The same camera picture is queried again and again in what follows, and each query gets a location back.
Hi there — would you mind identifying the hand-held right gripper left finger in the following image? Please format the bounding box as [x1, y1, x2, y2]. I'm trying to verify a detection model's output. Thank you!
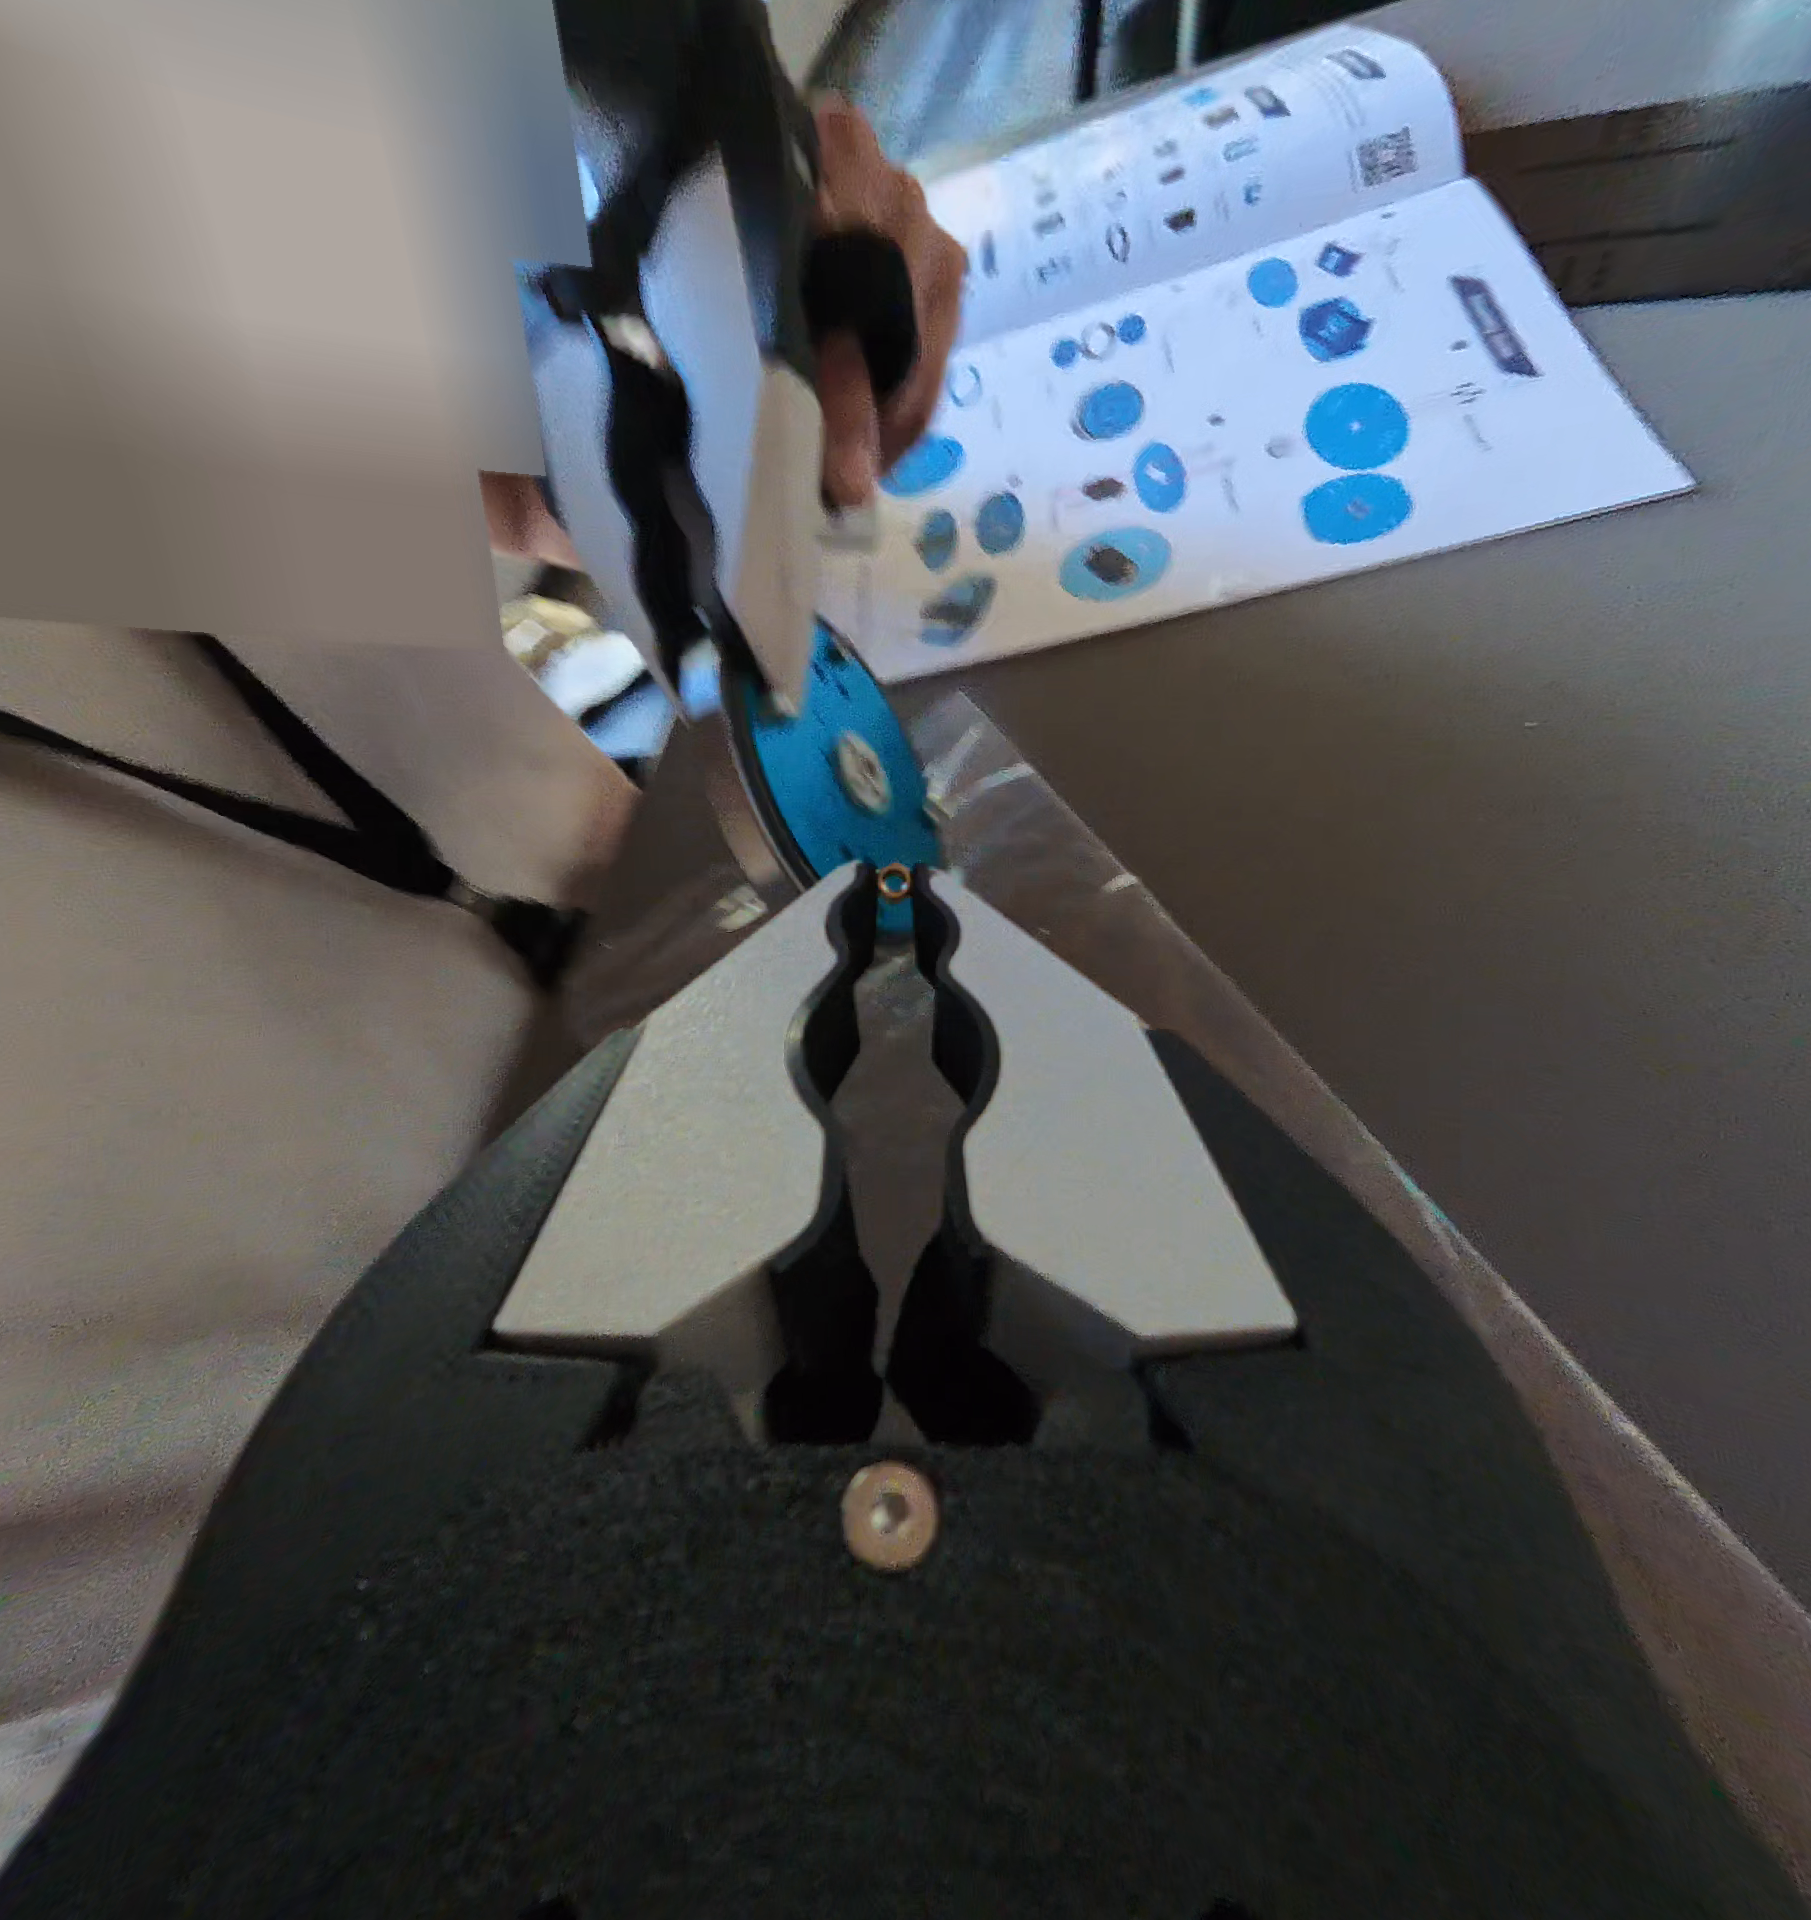
[489, 866, 889, 1443]

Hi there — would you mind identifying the black perforated plate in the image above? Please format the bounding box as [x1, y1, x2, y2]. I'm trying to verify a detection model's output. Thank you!
[1461, 74, 1811, 308]

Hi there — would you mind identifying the grey desk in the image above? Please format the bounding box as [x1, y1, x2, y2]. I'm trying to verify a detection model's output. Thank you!
[562, 0, 1811, 1920]

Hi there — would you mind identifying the cream crumpled bag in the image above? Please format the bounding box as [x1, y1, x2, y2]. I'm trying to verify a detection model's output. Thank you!
[504, 596, 651, 706]

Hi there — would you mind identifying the person's left hand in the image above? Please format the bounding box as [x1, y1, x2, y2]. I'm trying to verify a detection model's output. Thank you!
[807, 97, 969, 513]

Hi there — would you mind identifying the blue disc with bearing ring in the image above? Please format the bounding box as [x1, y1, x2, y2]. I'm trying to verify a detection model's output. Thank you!
[708, 615, 945, 960]

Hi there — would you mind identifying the assembly instruction booklet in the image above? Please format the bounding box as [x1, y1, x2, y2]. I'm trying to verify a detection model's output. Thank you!
[829, 21, 1699, 682]

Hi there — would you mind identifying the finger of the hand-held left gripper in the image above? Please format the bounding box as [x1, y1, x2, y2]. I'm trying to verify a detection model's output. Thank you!
[533, 263, 713, 719]
[646, 149, 888, 712]

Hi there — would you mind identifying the black lanyard strap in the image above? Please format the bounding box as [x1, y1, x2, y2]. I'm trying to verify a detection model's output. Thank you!
[0, 636, 591, 992]

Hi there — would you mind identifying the person's left forearm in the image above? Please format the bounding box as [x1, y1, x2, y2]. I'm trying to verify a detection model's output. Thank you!
[480, 468, 584, 568]

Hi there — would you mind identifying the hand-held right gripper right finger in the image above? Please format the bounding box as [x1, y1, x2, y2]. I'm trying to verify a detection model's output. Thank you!
[888, 866, 1300, 1443]

